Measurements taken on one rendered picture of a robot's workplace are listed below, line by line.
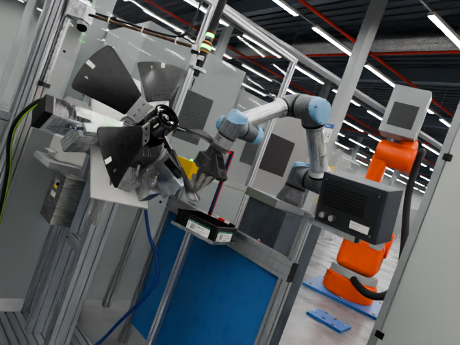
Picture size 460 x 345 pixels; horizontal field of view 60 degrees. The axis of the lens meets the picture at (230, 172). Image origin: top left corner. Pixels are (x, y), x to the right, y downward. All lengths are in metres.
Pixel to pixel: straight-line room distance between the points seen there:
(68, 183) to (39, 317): 0.67
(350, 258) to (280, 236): 3.33
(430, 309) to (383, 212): 1.56
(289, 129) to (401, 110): 1.62
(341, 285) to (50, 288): 3.86
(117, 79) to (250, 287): 1.00
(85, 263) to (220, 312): 0.62
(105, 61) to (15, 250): 1.21
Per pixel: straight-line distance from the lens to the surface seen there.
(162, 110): 1.64
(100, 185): 1.66
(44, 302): 2.14
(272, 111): 1.84
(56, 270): 2.07
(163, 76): 1.85
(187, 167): 2.11
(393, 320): 2.99
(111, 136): 1.43
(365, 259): 5.28
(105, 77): 1.63
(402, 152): 5.48
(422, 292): 2.92
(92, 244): 1.80
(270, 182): 6.10
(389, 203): 1.43
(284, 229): 2.02
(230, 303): 1.83
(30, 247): 2.43
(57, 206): 1.89
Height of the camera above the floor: 1.15
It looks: 2 degrees down
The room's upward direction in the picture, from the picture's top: 20 degrees clockwise
